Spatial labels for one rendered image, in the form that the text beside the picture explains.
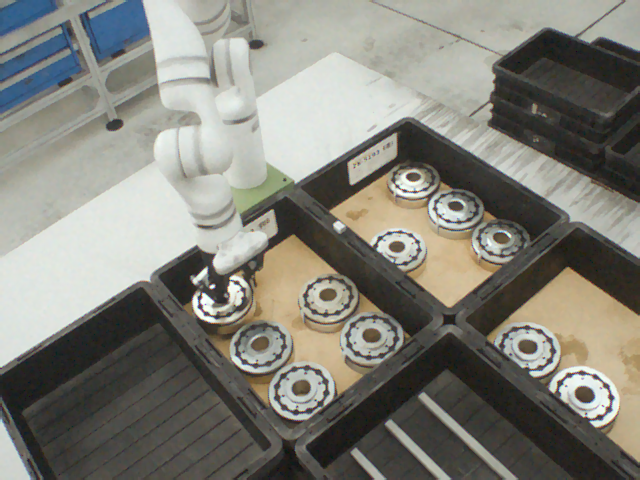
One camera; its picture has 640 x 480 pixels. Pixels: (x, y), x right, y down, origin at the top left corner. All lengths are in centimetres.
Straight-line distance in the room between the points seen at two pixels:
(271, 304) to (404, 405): 30
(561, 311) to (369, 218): 39
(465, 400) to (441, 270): 26
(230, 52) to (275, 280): 44
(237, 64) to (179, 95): 41
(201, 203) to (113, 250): 62
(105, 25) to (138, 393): 208
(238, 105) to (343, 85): 56
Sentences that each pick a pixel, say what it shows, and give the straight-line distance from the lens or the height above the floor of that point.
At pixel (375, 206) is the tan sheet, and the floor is 83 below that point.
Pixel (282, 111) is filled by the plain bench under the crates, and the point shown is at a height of 70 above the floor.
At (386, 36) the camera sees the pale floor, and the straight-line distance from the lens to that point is 342.
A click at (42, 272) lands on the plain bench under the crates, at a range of 158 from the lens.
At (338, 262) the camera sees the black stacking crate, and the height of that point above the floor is 86.
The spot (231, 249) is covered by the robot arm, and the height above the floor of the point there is 103.
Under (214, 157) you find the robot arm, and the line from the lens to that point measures 90.
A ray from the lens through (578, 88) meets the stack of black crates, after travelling 224.
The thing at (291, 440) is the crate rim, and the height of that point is 93.
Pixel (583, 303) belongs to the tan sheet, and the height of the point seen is 83.
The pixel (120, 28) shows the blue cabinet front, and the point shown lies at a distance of 302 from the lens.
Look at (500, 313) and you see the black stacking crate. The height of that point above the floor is 86.
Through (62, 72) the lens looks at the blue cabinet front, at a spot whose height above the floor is 35.
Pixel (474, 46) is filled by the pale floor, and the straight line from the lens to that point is 333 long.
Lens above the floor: 175
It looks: 47 degrees down
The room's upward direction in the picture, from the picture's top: 9 degrees counter-clockwise
